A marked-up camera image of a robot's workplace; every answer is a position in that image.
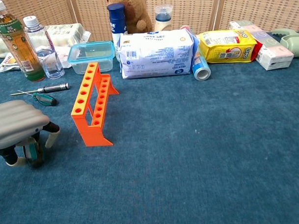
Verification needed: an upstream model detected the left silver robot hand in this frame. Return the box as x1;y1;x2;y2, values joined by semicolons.
0;98;62;169

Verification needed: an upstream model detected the large green black screwdriver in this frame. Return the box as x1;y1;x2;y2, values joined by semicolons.
22;137;46;168

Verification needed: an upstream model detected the orange tool rack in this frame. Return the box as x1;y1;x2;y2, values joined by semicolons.
69;61;122;148

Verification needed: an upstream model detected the small green black screwdriver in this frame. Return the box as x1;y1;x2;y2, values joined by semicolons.
17;88;59;108

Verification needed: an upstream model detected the silver black precision screwdriver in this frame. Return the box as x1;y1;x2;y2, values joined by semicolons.
10;83;71;96

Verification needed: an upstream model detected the white pink snack bag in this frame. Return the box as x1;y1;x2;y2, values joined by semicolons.
0;44;73;74

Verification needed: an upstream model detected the clear water bottle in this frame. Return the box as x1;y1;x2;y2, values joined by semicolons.
23;14;66;81

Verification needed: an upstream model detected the green tea bottle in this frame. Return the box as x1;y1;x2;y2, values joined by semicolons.
0;0;47;84

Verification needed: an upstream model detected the white egg carton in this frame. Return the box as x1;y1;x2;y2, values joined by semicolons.
0;22;92;59

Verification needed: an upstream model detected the clear container blue lid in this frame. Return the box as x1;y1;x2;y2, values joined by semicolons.
66;40;116;76

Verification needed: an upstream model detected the blue white spray can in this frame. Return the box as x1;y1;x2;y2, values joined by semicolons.
107;3;130;62

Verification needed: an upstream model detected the white wet wipes pack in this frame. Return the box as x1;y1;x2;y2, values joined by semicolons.
117;26;201;80

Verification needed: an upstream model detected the brown capybara plush toy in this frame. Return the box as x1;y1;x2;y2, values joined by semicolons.
106;0;154;35

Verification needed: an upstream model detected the blue table cloth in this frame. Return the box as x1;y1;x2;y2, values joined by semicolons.
0;30;299;224

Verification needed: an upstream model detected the white sauce bottle clear cap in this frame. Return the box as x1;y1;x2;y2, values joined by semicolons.
153;4;175;32

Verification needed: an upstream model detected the yellow snack bag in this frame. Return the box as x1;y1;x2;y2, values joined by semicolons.
197;28;259;65

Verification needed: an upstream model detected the woven rattan folding screen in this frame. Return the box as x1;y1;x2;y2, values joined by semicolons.
0;0;299;47

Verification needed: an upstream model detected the pastel tissue pack bundle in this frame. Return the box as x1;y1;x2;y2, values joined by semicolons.
228;18;296;73

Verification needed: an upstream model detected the pale green tape dispenser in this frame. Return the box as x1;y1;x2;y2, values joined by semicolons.
271;28;299;59

